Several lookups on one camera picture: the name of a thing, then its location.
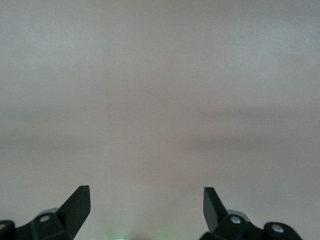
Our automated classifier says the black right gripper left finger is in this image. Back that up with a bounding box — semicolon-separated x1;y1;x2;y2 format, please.
0;185;91;240

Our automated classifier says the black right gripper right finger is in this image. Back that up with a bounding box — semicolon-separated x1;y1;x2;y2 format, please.
199;186;303;240

